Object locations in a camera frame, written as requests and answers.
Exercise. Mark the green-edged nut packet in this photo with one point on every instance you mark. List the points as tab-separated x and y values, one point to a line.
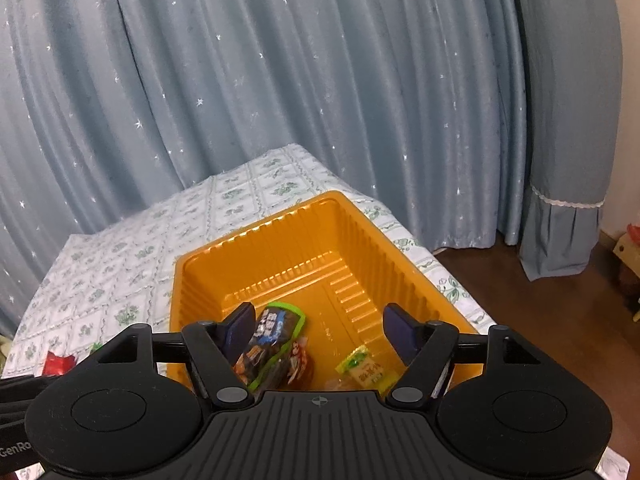
272	342

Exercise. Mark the blue lace-trimmed appliance cover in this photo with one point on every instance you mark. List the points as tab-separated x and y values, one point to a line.
565	135

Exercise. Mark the yellow candy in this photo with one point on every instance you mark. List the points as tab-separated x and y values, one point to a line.
362	366

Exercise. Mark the orange plastic tray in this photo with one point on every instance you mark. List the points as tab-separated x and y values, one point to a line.
310	260

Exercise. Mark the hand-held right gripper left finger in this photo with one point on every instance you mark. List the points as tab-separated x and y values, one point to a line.
239	332

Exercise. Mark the cardboard box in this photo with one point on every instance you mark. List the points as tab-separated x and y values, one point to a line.
626	252

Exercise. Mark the floral tablecloth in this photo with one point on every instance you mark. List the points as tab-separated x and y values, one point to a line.
125	260

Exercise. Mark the red green snack packet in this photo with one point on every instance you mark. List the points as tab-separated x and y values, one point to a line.
301	362

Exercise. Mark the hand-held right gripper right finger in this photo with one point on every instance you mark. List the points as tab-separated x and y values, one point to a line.
400	332

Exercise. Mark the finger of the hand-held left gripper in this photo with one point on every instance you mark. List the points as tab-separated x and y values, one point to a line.
22	387

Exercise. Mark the blue star-print curtain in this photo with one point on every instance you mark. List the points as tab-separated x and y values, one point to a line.
250	85

